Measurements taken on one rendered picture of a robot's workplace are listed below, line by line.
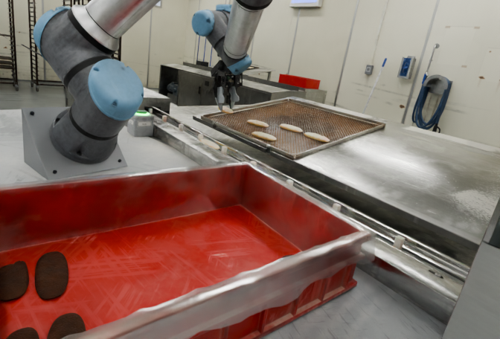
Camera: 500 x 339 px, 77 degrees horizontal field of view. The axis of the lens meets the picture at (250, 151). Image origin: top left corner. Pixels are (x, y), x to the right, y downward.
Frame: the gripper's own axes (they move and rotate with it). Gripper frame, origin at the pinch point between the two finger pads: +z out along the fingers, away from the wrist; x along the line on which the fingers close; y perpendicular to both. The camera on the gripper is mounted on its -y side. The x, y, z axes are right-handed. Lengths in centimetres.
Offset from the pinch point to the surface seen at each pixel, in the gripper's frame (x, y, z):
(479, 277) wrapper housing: -21, 98, -9
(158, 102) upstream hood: -18.1, -30.1, 3.5
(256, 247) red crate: -27, 69, 6
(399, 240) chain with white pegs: -4, 80, 6
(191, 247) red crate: -38, 66, 5
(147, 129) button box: -29.3, -3.2, 5.9
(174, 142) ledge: -24.1, 11.3, 6.7
